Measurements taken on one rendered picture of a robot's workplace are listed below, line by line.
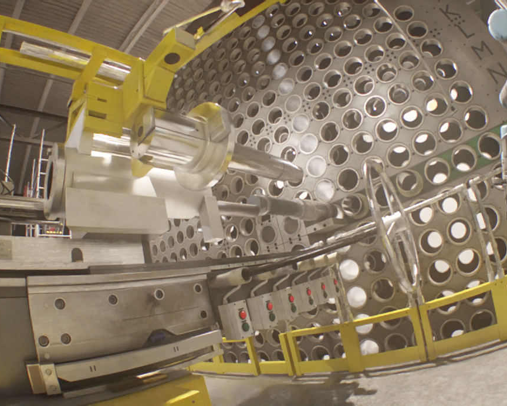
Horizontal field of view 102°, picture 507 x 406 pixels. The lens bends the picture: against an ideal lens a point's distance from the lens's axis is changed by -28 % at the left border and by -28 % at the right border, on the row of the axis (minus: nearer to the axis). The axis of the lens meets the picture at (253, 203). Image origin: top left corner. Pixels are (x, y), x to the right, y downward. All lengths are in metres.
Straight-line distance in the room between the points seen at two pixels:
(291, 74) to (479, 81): 2.20
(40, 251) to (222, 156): 0.75
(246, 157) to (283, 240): 1.58
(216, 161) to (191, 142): 0.12
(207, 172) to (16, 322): 0.88
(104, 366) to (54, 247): 0.44
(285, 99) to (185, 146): 2.62
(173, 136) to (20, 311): 0.78
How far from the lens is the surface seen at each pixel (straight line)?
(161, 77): 1.17
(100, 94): 1.27
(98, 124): 1.17
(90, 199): 1.00
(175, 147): 1.07
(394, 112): 2.96
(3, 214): 1.38
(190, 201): 1.41
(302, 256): 0.92
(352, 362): 2.20
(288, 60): 3.85
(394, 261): 0.65
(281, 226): 2.82
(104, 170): 1.18
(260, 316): 1.26
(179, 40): 1.10
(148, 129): 1.03
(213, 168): 1.13
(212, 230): 1.40
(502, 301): 1.95
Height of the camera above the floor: 0.79
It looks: 17 degrees up
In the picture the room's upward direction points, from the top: 14 degrees counter-clockwise
